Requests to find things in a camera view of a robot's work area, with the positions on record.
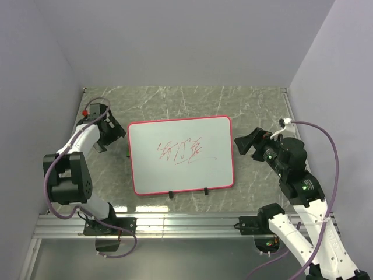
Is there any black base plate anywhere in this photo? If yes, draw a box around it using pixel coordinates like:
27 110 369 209
83 217 137 236
233 216 272 236

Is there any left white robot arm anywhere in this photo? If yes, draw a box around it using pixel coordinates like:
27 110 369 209
43 97 126 235

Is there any aluminium mounting rail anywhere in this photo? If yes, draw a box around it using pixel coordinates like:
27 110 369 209
32 212 257 239

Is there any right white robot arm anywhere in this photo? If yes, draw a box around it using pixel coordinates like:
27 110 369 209
234 128 369 279

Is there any red framed whiteboard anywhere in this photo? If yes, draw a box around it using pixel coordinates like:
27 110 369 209
128 115 235 196

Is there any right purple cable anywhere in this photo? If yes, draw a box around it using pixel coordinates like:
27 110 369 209
246 120 340 280

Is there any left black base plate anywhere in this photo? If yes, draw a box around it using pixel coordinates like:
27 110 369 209
83 217 137 236

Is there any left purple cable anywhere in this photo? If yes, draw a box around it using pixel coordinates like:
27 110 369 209
43 97 138 258

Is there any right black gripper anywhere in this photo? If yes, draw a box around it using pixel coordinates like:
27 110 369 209
233 126 286 176

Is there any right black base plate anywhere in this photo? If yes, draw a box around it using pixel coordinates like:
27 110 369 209
233 216 272 236

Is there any purple cable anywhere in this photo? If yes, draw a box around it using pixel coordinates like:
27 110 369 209
43 97 138 258
246 120 340 280

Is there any green whiteboard eraser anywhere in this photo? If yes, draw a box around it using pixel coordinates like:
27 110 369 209
126 143 131 158

